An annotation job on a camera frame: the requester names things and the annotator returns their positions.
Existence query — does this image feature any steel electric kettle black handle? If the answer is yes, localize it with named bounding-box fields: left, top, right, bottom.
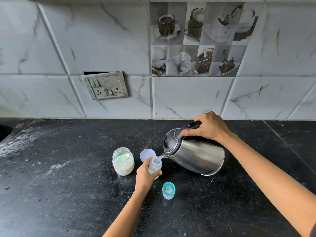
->
left=159, top=120, right=229, bottom=177

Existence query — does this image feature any black sink basin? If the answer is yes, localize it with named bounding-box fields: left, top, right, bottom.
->
left=0, top=124, right=13, bottom=143

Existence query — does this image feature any grey wall switch socket panel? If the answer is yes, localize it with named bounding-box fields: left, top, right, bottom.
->
left=81, top=71, right=130, bottom=100

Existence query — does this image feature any glass jar of white powder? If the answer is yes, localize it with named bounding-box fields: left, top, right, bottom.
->
left=112, top=147, right=135, bottom=176

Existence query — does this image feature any person's right forearm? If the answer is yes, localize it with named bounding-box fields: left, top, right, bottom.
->
left=220, top=132, right=316, bottom=237

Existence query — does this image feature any person's left hand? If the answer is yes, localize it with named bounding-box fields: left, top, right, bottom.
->
left=134, top=157, right=163, bottom=195

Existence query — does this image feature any person's left forearm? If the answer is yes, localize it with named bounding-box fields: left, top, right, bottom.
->
left=102, top=190, right=144, bottom=237

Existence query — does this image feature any teal bottle nipple collar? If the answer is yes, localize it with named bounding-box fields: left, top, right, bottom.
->
left=162, top=182, right=176, bottom=195

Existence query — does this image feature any pale lavender jar lid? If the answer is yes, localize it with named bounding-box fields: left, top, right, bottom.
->
left=140, top=148, right=156, bottom=163

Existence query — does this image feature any person's right hand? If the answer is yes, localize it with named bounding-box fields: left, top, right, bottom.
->
left=181, top=111, right=231, bottom=142

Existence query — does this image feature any clear baby bottle blue print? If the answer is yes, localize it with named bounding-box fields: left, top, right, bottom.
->
left=147, top=156, right=163, bottom=180

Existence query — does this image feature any teal measuring scoop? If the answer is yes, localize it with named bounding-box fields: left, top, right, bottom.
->
left=115, top=153, right=131, bottom=163

